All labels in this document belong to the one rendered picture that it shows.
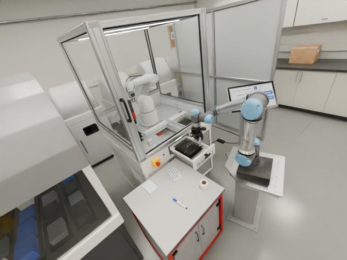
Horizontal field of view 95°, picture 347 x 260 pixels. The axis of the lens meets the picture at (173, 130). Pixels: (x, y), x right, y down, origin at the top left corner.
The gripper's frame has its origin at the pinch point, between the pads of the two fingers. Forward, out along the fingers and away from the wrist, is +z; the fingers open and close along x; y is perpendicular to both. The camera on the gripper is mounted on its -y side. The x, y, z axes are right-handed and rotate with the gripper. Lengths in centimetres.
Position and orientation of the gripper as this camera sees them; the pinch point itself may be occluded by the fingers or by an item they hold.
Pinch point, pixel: (199, 142)
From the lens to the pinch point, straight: 153.8
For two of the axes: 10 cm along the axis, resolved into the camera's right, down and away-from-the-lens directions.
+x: 6.7, 3.1, -6.8
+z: 1.6, 8.3, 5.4
